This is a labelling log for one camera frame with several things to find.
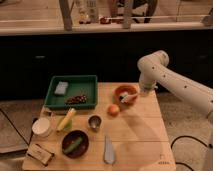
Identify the red bowl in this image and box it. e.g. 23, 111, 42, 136
114, 84, 138, 106

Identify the white dish brush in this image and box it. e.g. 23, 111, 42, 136
120, 93, 138, 103

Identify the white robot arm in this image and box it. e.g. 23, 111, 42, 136
137, 50, 213, 125

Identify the dark maroon bowl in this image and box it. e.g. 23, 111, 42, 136
62, 130, 89, 159

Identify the orange round fruit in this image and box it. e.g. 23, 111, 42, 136
107, 104, 120, 117

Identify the green plastic tray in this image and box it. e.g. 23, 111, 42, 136
44, 75, 98, 110

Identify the small metal cup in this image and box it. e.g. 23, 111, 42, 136
88, 115, 102, 132

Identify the grey sponge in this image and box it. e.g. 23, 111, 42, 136
54, 81, 68, 95

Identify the green cucumber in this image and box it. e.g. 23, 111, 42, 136
63, 137, 83, 154

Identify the yellow corn cob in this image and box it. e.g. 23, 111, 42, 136
57, 108, 76, 132

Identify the white cup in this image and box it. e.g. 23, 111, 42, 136
32, 117, 52, 137

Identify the brown wooden box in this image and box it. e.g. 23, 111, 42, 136
27, 144, 55, 166

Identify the black floor cable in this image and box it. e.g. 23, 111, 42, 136
170, 135, 209, 171

